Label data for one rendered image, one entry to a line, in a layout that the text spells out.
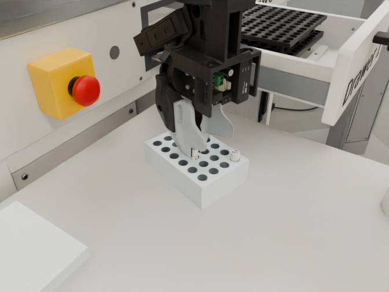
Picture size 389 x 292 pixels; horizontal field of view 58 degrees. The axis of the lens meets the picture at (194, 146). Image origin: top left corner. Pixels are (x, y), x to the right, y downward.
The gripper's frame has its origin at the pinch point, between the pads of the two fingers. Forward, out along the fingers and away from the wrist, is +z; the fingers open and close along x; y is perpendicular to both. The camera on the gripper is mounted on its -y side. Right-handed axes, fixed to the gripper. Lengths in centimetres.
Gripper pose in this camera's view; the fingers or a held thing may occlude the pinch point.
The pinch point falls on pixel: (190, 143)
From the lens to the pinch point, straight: 46.2
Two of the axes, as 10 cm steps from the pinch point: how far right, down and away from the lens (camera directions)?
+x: 7.6, -3.8, 5.2
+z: 0.0, 8.1, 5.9
